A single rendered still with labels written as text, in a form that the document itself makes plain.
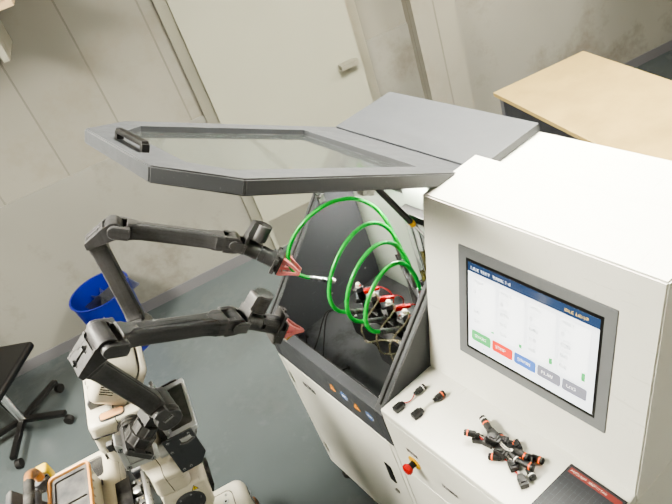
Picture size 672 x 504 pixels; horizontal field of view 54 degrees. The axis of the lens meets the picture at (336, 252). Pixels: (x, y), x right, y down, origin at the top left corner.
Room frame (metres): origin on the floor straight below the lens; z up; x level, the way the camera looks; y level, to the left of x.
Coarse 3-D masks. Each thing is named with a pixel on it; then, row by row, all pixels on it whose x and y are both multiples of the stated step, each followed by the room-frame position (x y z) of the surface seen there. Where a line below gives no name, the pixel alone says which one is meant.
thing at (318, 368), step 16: (288, 352) 1.88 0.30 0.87; (304, 352) 1.76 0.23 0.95; (304, 368) 1.80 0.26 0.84; (320, 368) 1.66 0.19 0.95; (336, 368) 1.63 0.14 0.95; (320, 384) 1.72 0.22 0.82; (336, 384) 1.59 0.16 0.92; (352, 384) 1.53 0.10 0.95; (352, 400) 1.52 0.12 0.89; (368, 400) 1.44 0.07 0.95
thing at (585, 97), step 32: (576, 64) 3.64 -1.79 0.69; (608, 64) 3.50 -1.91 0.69; (512, 96) 3.54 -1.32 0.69; (544, 96) 3.40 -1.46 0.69; (576, 96) 3.27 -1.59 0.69; (608, 96) 3.14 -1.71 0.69; (640, 96) 3.02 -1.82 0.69; (544, 128) 3.67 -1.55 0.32; (576, 128) 2.95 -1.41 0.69; (608, 128) 2.84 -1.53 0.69; (640, 128) 2.73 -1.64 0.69
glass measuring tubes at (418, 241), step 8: (408, 208) 1.88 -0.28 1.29; (416, 208) 1.86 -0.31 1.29; (400, 216) 1.89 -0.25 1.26; (416, 216) 1.81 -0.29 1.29; (416, 224) 1.85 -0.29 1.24; (408, 232) 1.89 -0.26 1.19; (416, 232) 1.85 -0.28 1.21; (424, 232) 1.82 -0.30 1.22; (416, 240) 1.89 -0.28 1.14; (424, 240) 1.82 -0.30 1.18; (416, 248) 1.88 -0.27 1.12; (424, 248) 1.86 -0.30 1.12; (416, 256) 1.88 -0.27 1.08; (424, 256) 1.85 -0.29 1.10; (424, 264) 1.85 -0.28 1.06; (424, 272) 1.88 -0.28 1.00; (424, 280) 1.88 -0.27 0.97
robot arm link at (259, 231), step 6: (252, 222) 1.92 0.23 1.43; (258, 222) 1.92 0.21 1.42; (264, 222) 1.94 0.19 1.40; (252, 228) 1.90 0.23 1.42; (258, 228) 1.90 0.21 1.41; (264, 228) 1.89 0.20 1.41; (270, 228) 1.90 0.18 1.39; (246, 234) 1.91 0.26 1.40; (252, 234) 1.90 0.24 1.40; (258, 234) 1.89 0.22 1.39; (264, 234) 1.89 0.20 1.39; (246, 240) 1.88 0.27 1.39; (258, 240) 1.88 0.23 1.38; (264, 240) 1.89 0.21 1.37; (234, 246) 1.87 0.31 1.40; (240, 246) 1.87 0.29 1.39; (246, 246) 1.87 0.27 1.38; (240, 252) 1.86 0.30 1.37
